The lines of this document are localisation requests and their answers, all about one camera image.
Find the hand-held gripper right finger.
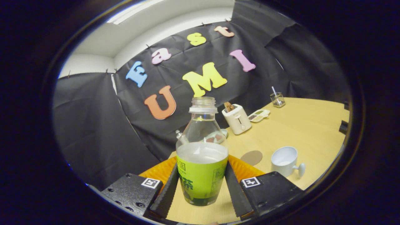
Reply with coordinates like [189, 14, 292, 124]
[224, 155, 303, 219]

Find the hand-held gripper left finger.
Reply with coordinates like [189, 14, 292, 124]
[102, 156, 179, 219]

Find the round brown coaster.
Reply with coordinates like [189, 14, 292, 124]
[240, 150, 263, 166]

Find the green label juice bottle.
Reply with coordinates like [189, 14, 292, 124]
[176, 97, 229, 207]

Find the pale grey cup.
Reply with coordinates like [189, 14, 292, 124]
[271, 146, 306, 178]

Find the pale green plate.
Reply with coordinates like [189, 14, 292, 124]
[205, 129, 228, 144]

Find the white toaster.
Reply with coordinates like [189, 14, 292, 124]
[222, 104, 252, 135]

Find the white divided snack tray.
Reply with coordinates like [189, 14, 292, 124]
[248, 109, 271, 123]

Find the wooden table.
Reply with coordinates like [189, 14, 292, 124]
[166, 97, 350, 225]

